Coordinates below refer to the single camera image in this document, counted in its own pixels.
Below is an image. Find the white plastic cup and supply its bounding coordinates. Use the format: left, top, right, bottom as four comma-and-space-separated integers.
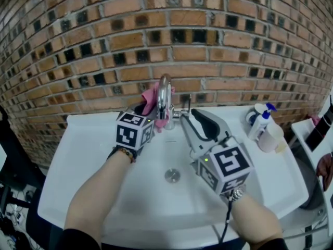
259, 122, 284, 153

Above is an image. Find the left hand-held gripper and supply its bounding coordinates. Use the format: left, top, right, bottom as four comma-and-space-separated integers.
114, 102, 156, 156

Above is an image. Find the black tumbler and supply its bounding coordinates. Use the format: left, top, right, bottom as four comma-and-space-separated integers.
321, 108, 333, 130

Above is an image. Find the black sleeve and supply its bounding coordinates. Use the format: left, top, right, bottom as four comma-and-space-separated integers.
62, 227, 101, 250
249, 237, 289, 250

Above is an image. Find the person's right forearm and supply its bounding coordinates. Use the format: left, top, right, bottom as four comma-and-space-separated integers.
226, 191, 284, 244

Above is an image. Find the white shelf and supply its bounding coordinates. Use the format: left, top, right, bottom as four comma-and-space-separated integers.
291, 117, 333, 239

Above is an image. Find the white sink basin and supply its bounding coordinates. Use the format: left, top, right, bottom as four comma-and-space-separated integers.
37, 105, 310, 244

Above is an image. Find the dark bead bracelet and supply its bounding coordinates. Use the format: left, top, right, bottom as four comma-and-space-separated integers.
111, 146, 137, 164

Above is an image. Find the white blue pump bottle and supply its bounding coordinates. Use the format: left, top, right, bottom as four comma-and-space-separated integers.
248, 102, 278, 140

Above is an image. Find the pink cloth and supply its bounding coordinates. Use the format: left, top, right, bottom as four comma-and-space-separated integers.
141, 82, 175, 134

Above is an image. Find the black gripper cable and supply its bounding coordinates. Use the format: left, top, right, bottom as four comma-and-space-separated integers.
218, 191, 235, 244

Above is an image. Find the tangle of floor cables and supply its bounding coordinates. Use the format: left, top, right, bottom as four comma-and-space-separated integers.
0, 186, 34, 250

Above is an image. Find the black left sleeve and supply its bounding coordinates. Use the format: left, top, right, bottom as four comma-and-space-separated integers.
62, 227, 101, 250

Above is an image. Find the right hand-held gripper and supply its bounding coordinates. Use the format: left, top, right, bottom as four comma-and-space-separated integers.
180, 108, 254, 196

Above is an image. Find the chrome faucet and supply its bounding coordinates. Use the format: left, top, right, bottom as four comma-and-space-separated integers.
156, 73, 193, 130

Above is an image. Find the black right sleeve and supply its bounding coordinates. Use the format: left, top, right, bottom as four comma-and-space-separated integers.
249, 237, 289, 250

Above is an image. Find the pale soap bar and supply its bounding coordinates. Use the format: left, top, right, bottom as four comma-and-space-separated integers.
274, 141, 288, 155

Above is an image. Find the person's left forearm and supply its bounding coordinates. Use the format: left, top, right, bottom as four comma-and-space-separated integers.
63, 149, 136, 234

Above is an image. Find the metal sink drain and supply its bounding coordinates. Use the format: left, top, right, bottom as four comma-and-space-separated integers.
164, 167, 181, 184

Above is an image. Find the white toilet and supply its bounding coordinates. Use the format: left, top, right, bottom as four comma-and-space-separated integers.
293, 152, 327, 210

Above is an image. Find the black office chair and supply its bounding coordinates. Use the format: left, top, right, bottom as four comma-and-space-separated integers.
0, 105, 66, 250

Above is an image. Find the silver wristwatch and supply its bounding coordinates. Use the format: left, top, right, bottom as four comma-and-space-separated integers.
222, 186, 247, 203

